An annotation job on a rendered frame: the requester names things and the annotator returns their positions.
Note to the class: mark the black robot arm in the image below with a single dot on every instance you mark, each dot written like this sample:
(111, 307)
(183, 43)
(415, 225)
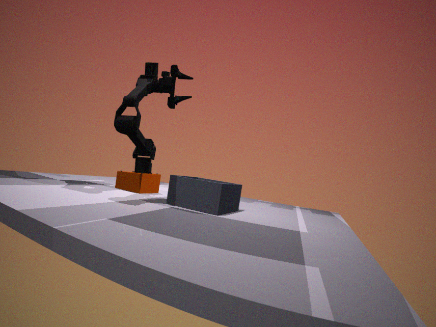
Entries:
(129, 125)

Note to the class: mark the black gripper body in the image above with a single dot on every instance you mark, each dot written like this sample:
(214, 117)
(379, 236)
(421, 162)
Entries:
(171, 99)

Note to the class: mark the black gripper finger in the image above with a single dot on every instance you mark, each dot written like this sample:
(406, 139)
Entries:
(179, 99)
(183, 76)

